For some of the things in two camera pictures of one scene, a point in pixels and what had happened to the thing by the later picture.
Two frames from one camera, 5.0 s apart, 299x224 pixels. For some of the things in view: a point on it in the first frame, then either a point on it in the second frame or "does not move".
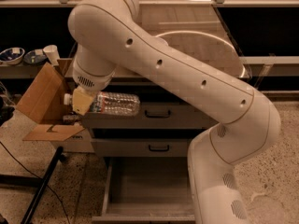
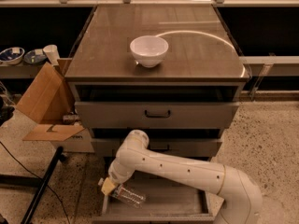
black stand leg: (50, 171) does not move
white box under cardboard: (79, 142) does not move
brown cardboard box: (44, 103) does not move
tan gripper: (91, 80) → (117, 175)
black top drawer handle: (158, 116) does not move
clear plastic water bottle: (112, 104) → (125, 194)
